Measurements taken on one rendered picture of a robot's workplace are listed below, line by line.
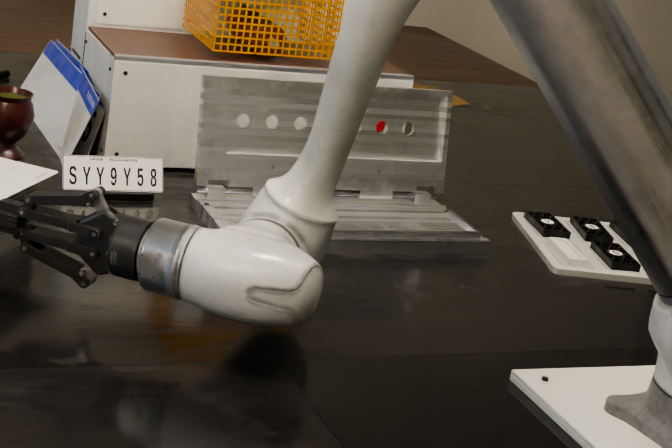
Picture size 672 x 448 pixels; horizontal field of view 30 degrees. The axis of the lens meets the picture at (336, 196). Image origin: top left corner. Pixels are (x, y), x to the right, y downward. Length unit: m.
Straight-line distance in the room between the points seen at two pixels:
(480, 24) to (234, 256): 2.82
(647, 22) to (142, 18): 2.55
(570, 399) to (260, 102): 0.75
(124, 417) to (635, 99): 0.62
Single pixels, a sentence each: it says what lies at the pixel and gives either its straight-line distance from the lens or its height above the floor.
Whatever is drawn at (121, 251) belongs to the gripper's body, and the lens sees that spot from 1.49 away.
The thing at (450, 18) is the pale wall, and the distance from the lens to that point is 4.12.
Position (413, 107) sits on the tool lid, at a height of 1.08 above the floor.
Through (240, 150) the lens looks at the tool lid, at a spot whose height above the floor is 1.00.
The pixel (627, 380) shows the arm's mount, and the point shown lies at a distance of 1.65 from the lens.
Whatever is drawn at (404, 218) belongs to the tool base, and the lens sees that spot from 2.05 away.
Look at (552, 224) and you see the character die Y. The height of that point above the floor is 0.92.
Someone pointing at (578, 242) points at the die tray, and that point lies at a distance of 2.15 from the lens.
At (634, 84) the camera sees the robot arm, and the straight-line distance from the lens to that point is 1.18.
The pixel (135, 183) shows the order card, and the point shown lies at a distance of 2.01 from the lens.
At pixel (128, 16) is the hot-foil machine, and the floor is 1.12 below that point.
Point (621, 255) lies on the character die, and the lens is 2.09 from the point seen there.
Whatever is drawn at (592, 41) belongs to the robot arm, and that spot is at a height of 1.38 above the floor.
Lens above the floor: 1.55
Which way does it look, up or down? 17 degrees down
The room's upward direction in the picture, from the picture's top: 9 degrees clockwise
